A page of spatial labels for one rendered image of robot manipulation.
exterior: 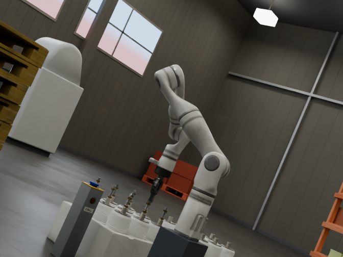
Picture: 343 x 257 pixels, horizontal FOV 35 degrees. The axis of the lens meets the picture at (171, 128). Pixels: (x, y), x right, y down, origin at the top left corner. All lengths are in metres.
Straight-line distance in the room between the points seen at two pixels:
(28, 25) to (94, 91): 2.24
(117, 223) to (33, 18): 8.58
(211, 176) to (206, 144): 0.15
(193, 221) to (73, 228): 0.51
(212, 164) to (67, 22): 9.31
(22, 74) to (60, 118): 3.18
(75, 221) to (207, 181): 0.58
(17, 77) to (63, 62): 3.08
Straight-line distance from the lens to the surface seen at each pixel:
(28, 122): 7.24
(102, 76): 12.01
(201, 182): 2.01
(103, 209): 2.40
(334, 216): 8.98
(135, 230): 2.40
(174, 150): 2.40
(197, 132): 2.09
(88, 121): 12.06
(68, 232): 2.26
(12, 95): 4.34
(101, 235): 2.31
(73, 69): 7.50
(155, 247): 2.04
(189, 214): 2.01
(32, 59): 4.40
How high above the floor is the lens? 0.50
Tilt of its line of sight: 4 degrees up
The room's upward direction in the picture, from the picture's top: 24 degrees clockwise
